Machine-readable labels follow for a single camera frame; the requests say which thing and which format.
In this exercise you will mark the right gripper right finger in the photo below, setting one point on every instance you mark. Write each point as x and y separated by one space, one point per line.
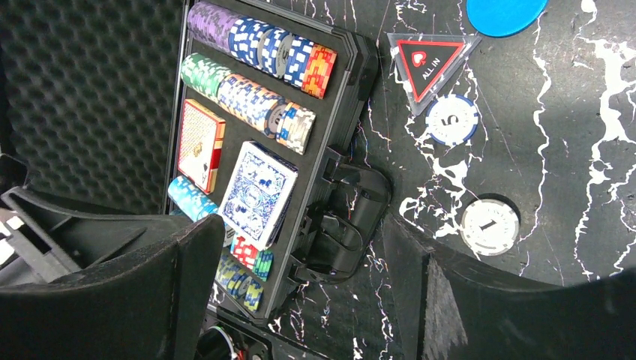
452 306

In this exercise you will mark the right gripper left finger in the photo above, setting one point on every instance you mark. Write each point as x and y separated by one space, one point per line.
147 304

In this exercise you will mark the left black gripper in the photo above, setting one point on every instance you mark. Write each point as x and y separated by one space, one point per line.
46 237

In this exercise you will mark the white chip marked one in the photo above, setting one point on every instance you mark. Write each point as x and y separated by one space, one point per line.
489 227

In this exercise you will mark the blue playing card deck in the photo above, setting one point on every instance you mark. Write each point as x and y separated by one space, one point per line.
258 194

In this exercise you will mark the red playing card deck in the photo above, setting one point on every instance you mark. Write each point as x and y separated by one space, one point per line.
200 144

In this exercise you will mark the white chip marked five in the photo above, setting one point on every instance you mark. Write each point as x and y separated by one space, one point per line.
452 119

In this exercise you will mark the teal green chip row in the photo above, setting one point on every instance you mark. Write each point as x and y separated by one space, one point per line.
241 272

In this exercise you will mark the light blue chip row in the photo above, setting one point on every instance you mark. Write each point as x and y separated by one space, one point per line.
196 205

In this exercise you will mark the green orange chip row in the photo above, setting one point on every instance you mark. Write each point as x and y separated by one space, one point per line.
268 112

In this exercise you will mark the black poker chip case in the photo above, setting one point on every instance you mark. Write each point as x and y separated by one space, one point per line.
335 204

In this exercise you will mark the triangular all in marker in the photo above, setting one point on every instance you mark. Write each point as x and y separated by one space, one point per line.
425 62

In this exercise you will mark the purple blue chip row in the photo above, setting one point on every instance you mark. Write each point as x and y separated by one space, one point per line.
297 60

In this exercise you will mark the blue round dealer button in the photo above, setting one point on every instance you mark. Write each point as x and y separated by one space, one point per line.
503 18

